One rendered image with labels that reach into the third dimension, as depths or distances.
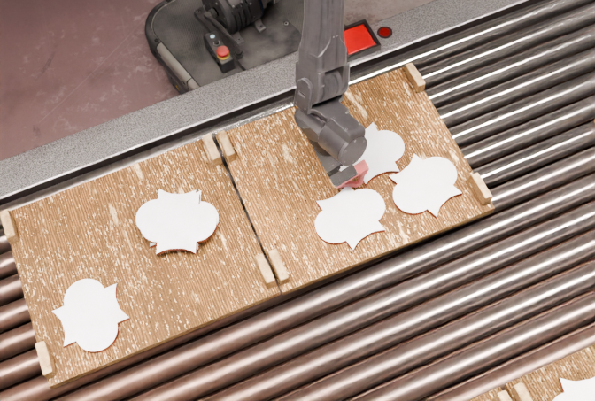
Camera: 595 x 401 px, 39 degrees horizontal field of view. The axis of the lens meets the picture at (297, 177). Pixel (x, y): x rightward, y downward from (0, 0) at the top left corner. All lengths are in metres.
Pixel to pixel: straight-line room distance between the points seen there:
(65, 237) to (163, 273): 0.20
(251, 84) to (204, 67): 0.90
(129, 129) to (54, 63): 1.38
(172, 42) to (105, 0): 0.56
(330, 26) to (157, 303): 0.56
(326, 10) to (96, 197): 0.58
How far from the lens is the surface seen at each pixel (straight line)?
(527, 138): 1.64
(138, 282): 1.49
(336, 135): 1.33
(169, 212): 1.50
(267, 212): 1.51
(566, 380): 1.43
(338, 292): 1.46
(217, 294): 1.45
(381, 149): 1.56
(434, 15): 1.79
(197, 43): 2.64
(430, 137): 1.59
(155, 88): 2.87
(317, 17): 1.28
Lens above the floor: 2.27
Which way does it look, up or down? 60 degrees down
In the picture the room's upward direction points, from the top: 5 degrees counter-clockwise
